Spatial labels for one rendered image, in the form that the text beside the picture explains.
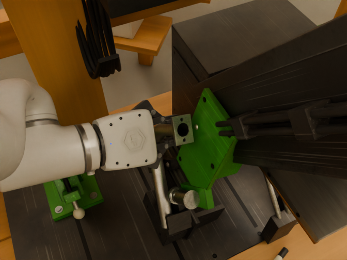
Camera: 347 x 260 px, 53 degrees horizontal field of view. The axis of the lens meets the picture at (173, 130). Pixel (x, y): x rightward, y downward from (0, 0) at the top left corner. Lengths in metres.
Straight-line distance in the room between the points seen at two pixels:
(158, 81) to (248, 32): 1.66
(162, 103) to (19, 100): 0.70
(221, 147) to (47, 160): 0.29
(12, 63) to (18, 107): 2.34
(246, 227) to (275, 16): 0.51
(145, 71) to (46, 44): 1.75
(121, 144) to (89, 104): 0.35
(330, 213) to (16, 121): 0.55
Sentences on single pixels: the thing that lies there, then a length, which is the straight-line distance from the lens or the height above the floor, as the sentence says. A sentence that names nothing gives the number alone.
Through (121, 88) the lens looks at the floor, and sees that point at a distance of 2.40.
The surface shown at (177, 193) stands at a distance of 0.73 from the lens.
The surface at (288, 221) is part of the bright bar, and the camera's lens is 0.81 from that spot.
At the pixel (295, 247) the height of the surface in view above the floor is 0.90.
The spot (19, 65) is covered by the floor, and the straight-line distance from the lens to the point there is 2.77.
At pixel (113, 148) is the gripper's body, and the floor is 1.24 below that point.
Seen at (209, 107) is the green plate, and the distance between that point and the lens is 0.62.
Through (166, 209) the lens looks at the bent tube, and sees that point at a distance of 0.80.
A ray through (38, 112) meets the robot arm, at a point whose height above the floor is 1.31.
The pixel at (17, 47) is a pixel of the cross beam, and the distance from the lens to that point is 0.89.
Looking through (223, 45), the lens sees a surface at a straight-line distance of 0.77.
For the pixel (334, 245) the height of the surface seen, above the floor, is 0.90.
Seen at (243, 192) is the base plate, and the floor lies 0.90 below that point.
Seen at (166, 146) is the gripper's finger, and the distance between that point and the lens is 0.65.
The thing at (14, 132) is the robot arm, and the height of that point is 1.41.
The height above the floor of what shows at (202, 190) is 1.11.
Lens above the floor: 1.73
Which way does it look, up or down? 54 degrees down
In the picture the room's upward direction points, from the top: straight up
